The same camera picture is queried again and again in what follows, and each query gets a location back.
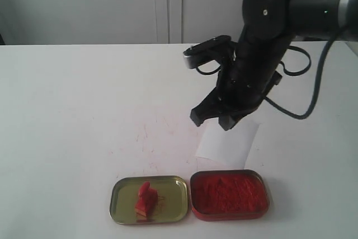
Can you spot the red ink pad tin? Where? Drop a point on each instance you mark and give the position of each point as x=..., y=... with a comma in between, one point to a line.
x=223, y=195

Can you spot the gold tin lid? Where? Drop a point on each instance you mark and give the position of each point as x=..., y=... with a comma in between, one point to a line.
x=172, y=205

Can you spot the white paper sheet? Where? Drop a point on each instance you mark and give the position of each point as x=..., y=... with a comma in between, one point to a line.
x=230, y=148

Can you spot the red rubber stamp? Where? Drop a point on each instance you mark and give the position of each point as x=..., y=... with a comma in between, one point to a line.
x=147, y=200

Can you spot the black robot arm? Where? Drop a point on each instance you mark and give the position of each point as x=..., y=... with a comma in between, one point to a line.
x=327, y=20

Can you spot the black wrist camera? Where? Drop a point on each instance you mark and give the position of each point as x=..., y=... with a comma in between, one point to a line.
x=218, y=49

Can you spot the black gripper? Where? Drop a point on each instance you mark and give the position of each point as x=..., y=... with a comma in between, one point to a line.
x=243, y=81

